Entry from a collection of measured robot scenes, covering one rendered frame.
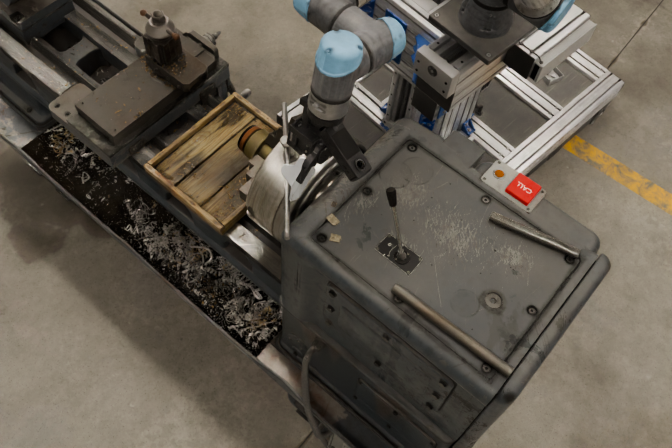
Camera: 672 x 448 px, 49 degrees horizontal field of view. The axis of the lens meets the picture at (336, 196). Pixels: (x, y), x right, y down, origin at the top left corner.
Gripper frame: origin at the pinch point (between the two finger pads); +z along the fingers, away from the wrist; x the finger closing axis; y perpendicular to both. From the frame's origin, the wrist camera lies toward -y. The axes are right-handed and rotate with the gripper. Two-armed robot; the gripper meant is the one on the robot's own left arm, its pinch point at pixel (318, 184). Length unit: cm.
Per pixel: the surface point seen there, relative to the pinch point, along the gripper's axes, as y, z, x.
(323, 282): -8.5, 24.7, 2.0
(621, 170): -34, 105, -187
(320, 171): 7.7, 11.8, -11.9
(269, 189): 15.0, 18.5, -3.7
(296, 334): -2, 67, -5
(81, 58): 107, 50, -17
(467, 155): -14.3, 5.1, -36.8
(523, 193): -29.8, 4.1, -36.4
